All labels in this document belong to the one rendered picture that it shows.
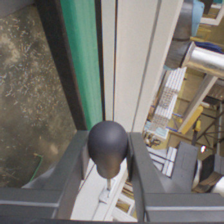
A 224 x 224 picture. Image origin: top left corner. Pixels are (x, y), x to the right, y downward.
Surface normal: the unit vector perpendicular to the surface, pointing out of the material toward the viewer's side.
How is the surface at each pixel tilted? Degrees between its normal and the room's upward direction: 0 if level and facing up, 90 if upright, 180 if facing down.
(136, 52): 90
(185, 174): 90
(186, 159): 90
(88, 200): 90
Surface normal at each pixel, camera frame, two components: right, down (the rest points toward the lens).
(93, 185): 0.01, -0.61
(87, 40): 0.90, 0.35
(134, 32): -0.44, 0.71
